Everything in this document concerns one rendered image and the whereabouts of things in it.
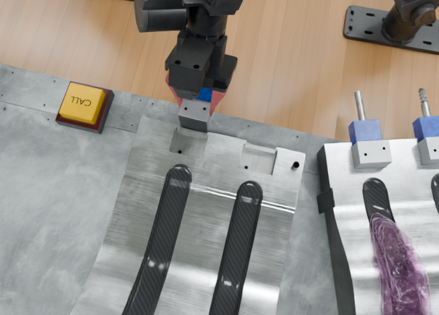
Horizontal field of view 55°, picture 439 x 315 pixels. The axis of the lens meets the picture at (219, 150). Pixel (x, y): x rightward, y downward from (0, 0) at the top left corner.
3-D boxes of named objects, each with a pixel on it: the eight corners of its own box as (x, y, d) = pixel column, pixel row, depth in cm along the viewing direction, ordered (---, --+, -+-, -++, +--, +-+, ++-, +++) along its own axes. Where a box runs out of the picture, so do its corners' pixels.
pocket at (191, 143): (178, 132, 69) (176, 123, 65) (210, 139, 68) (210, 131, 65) (171, 157, 67) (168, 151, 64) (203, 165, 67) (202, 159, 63)
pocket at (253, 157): (243, 146, 68) (244, 139, 64) (275, 154, 68) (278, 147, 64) (236, 173, 67) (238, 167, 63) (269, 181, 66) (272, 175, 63)
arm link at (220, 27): (184, 45, 58) (188, -3, 54) (173, 25, 62) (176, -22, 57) (230, 42, 61) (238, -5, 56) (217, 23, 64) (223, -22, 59)
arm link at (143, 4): (143, 52, 57) (153, -9, 46) (130, 0, 59) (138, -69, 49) (222, 47, 61) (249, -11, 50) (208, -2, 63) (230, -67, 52)
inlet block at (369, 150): (338, 99, 73) (347, 85, 68) (366, 97, 73) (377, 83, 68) (349, 172, 69) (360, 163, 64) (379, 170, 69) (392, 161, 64)
